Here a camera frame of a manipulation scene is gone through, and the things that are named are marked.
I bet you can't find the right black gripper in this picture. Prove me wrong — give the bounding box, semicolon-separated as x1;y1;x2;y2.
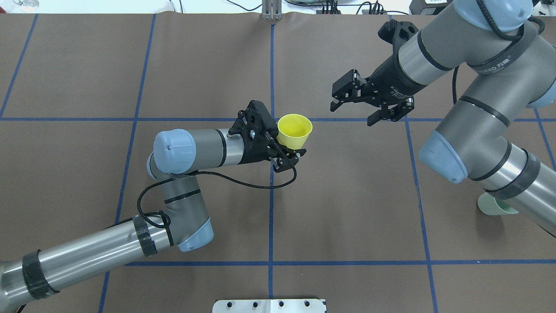
330;56;424;127

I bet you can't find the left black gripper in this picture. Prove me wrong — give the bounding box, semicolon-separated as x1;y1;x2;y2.
238;122;307;172

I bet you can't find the yellow plastic cup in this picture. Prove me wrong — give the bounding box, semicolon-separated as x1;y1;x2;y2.
277;114;313;150

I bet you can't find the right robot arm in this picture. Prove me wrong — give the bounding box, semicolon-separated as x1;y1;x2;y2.
330;0;556;235

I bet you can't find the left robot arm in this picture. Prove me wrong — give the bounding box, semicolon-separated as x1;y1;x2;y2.
1;120;275;313

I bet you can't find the green plastic cup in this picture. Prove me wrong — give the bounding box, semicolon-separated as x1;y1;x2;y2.
477;193;519;216

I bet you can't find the black box with label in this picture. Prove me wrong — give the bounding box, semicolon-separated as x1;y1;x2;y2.
409;0;453;15

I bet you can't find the brown table mat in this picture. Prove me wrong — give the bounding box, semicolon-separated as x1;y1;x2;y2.
0;12;556;313

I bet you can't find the clear tape roll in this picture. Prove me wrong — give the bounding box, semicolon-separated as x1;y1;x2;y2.
13;0;40;13

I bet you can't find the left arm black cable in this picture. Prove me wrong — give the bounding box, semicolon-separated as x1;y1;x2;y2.
137;130;298;229

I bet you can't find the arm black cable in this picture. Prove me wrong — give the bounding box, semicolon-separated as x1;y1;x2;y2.
452;0;546;105
137;130;298;229

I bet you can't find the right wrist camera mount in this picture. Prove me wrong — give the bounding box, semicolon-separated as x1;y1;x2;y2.
377;19;419;55

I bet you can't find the aluminium frame post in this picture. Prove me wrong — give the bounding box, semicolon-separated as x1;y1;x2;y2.
261;0;283;20

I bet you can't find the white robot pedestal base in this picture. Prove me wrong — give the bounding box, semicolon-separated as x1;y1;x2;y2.
212;299;327;313

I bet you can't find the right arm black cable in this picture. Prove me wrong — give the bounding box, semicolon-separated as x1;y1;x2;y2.
452;0;546;105

